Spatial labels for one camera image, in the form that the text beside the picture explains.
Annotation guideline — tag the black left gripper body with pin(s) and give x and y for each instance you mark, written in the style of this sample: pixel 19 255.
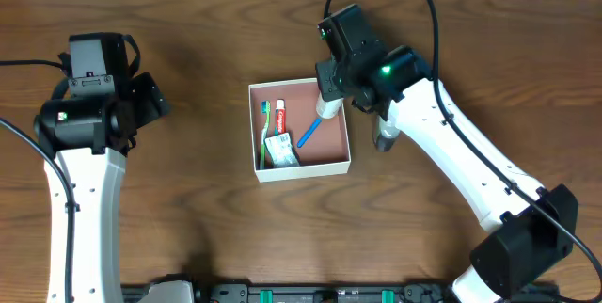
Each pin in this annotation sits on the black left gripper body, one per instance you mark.
pixel 151 97

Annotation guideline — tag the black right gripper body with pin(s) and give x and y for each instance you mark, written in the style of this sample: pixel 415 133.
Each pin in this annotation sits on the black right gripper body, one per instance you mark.
pixel 332 79

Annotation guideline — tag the white lotion tube gold cap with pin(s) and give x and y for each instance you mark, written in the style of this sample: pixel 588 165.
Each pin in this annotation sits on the white lotion tube gold cap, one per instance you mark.
pixel 328 109

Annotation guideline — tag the blue disposable razor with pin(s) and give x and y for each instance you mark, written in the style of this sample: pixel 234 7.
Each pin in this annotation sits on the blue disposable razor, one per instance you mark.
pixel 305 137

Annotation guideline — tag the teal red toothpaste tube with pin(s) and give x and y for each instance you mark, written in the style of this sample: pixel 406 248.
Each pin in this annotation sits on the teal red toothpaste tube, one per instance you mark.
pixel 280 127

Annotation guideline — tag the white box brown inside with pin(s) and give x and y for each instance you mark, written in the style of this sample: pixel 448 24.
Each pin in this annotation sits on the white box brown inside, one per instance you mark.
pixel 326 152

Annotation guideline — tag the white green toothbrush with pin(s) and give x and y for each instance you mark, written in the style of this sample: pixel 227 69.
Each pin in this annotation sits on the white green toothbrush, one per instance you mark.
pixel 266 110

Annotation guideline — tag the green white soap packet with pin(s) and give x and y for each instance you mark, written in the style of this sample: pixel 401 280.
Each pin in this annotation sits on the green white soap packet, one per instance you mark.
pixel 281 151

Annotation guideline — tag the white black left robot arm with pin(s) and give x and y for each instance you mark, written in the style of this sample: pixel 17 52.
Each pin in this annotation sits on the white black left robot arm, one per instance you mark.
pixel 87 128

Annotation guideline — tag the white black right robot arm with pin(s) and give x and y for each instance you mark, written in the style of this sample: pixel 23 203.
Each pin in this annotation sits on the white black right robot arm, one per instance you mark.
pixel 518 213

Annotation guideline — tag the clear dark foam pump bottle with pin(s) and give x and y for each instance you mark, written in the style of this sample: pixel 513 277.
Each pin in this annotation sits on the clear dark foam pump bottle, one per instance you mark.
pixel 384 134

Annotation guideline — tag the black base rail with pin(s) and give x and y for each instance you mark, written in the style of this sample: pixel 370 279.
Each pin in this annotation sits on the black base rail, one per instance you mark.
pixel 182 288

